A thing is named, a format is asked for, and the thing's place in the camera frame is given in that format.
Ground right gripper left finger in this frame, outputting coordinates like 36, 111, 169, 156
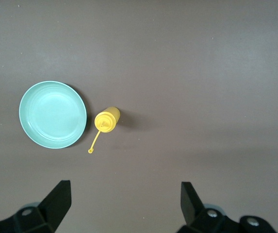
0, 180, 72, 233

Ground yellow mustard squeeze bottle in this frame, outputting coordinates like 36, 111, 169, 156
87, 106, 121, 155

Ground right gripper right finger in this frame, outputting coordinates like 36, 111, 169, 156
175, 181, 278, 233

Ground mint green plate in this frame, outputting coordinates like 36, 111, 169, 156
18, 80, 88, 150

